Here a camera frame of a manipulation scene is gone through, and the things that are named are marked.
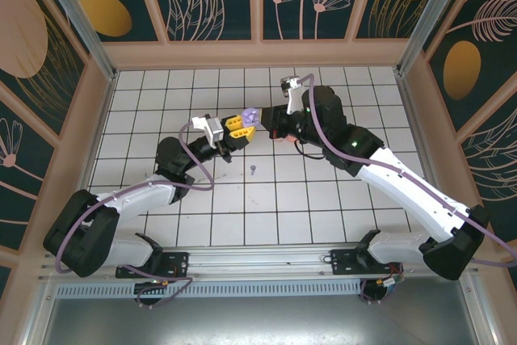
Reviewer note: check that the grey metal sheet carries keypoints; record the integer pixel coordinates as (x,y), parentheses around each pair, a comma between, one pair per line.
(258,321)

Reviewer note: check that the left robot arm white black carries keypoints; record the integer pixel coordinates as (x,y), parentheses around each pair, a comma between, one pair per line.
(137,199)

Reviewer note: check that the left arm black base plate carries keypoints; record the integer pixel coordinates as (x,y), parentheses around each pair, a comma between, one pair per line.
(177,262)

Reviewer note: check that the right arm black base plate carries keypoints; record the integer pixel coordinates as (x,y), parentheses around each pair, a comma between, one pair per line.
(343,262)

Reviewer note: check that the aluminium corner post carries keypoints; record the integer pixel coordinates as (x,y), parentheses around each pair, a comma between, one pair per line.
(78,18)
(430,18)

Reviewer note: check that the left aluminium corner post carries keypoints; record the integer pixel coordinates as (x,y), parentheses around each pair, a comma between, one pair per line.
(78,18)

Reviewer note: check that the purple round earbud charging case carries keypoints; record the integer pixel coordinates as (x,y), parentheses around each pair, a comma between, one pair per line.
(249,115)

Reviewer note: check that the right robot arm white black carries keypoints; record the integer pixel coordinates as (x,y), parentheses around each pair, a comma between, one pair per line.
(404,189)

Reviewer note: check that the aluminium mounting rail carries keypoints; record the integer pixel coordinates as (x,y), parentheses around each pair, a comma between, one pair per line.
(258,260)

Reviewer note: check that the right aluminium corner post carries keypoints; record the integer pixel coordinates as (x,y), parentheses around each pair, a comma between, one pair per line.
(430,18)

